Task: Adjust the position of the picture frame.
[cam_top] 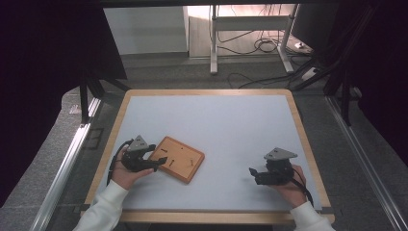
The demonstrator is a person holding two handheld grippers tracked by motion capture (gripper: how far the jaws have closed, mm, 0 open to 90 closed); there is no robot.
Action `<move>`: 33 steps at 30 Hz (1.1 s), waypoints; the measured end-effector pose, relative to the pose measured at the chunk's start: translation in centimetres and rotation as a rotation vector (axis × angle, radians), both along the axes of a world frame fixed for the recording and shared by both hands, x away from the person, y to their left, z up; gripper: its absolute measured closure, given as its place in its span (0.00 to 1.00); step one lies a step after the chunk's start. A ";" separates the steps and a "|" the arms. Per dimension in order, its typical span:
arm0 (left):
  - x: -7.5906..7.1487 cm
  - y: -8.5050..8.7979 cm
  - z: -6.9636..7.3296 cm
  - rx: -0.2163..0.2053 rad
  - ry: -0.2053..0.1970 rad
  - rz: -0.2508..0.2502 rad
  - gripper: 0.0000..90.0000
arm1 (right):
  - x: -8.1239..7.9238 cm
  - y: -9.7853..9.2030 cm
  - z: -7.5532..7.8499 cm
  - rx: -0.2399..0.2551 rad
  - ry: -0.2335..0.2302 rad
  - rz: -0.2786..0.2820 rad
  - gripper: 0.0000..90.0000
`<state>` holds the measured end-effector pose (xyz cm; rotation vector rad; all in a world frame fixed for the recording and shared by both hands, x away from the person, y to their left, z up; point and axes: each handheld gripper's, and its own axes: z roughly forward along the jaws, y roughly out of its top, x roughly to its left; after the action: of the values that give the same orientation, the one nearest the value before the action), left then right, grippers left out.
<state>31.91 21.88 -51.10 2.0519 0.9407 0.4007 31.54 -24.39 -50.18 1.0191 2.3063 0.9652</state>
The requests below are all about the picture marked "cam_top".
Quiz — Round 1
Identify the wooden table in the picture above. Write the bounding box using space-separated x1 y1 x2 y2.
79 89 337 225

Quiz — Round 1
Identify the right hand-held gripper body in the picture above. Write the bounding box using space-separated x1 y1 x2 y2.
255 146 298 187

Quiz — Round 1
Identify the dark curtain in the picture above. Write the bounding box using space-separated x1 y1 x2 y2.
0 0 128 208
336 0 408 159

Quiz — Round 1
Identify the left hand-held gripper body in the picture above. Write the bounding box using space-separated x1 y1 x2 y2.
121 134 158 173

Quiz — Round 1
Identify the tangle of floor cables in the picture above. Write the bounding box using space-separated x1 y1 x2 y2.
217 4 310 56

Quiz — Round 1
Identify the white metal desk frame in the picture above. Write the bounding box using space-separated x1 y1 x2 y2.
209 3 300 75

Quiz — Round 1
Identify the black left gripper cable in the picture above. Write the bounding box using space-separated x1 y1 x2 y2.
106 139 135 186

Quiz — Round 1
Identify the white power strip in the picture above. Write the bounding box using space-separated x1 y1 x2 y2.
300 66 319 82

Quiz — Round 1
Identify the white panel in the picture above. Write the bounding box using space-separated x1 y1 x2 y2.
103 6 190 56

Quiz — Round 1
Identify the person's right hand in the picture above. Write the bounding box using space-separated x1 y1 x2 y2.
269 164 308 209

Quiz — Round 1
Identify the aluminium rail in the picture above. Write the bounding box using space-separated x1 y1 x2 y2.
30 96 102 231
324 95 408 231

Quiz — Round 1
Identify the dark monitor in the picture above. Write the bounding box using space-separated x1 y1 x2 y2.
291 3 342 53

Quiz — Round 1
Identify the dark floor plate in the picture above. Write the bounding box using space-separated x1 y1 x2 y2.
83 127 105 150

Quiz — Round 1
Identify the person's left hand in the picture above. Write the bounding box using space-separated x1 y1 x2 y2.
111 146 156 191

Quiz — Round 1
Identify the wooden picture frame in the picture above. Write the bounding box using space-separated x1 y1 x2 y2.
148 136 206 185

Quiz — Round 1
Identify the black floor cable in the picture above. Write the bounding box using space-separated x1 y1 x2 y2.
226 57 317 90

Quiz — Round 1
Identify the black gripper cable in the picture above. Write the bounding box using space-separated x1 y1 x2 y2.
106 139 135 186
288 167 315 207

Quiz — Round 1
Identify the black metal stand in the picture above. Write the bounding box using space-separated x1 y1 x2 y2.
322 4 379 127
78 68 132 125

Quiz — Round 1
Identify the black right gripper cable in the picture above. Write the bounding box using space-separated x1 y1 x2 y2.
288 167 315 207

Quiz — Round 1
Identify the white table mat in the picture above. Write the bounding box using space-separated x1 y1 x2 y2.
89 94 323 212

